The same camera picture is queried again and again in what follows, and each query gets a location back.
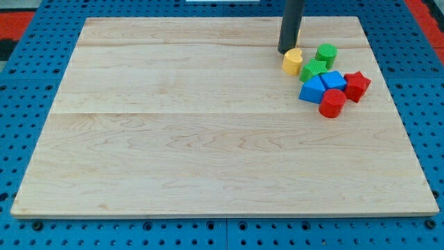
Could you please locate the red star block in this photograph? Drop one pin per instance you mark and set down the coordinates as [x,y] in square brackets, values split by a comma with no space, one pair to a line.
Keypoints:
[356,87]

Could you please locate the blue cube block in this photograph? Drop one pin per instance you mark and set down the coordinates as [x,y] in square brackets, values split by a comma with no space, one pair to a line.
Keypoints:
[333,80]

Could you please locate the yellow heart block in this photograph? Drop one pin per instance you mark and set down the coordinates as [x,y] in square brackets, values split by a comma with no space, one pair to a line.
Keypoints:
[292,61]

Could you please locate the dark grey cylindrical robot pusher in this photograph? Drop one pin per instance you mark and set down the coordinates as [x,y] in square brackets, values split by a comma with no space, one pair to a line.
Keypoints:
[290,26]

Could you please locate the green cylinder block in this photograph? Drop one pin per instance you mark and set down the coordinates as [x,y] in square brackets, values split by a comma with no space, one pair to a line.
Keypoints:
[326,53]

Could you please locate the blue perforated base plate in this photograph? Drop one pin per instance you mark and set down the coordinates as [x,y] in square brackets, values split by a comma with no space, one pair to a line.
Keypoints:
[409,64]

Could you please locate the light wooden board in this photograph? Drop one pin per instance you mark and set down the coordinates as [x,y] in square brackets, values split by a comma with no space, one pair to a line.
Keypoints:
[194,117]

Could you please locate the blue pentagon block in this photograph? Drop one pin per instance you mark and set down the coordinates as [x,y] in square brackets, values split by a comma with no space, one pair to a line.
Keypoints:
[312,90]

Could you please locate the green star block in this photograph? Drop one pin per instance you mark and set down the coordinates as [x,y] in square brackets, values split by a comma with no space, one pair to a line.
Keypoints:
[313,68]

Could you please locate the red cylinder block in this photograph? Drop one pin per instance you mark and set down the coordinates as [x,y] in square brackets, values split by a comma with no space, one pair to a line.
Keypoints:
[332,103]

